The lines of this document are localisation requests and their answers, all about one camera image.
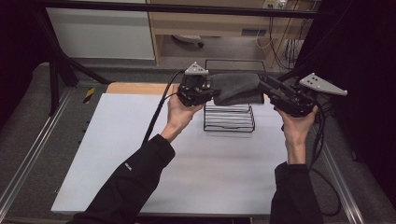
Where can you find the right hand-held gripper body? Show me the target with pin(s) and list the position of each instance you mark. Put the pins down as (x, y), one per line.
(295, 101)

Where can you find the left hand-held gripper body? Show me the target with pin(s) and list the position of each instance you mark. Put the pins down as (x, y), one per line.
(193, 90)

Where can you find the dark cloth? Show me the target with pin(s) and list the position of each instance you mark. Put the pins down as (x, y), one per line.
(238, 88)

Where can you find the person's right hand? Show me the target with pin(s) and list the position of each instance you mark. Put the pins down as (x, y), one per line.
(295, 127)

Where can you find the person's left hand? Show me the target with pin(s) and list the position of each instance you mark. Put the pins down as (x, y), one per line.
(179, 113)

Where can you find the black metal stand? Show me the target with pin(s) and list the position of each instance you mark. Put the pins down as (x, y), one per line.
(295, 72)
(54, 71)

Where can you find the chair base with caster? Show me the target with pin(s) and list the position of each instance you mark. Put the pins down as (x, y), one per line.
(190, 39)

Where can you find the wooden desk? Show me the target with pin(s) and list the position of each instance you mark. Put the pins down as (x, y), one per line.
(211, 26)

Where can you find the white table cover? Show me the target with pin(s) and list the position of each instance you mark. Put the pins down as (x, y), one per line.
(218, 161)

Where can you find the white power strip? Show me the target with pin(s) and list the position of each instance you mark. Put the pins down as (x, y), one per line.
(274, 3)

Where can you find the yellow black striped tape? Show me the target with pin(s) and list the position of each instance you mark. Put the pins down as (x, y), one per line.
(89, 95)

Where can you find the white cabinet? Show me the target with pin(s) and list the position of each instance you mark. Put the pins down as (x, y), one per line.
(102, 34)

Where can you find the black metal frame bar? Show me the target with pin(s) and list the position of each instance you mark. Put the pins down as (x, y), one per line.
(186, 8)

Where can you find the aluminium floor rail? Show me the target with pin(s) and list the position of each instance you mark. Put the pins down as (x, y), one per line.
(342, 183)
(31, 149)

